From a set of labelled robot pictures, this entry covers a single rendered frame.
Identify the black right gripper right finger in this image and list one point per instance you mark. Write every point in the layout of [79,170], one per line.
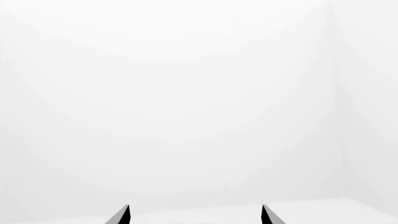
[269,217]

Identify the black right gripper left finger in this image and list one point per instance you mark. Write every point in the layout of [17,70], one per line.
[122,217]

